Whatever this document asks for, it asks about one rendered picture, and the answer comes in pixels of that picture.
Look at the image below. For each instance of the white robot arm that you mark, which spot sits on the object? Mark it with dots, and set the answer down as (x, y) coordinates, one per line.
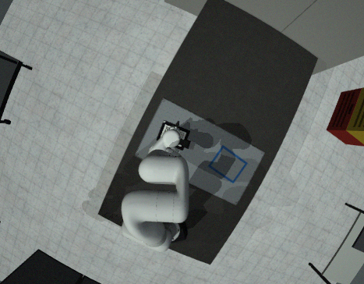
(161, 208)

